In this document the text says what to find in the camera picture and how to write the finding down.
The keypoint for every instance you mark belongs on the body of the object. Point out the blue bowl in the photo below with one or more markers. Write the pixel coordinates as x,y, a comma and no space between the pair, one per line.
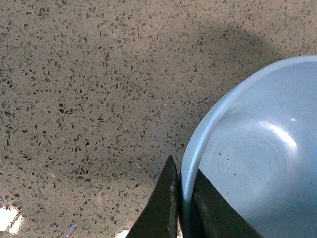
258,147

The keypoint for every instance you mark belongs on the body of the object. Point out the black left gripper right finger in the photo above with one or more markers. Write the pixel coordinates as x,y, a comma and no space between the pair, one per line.
213,217

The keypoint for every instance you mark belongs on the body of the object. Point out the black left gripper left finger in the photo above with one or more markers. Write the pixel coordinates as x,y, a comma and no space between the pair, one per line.
159,218

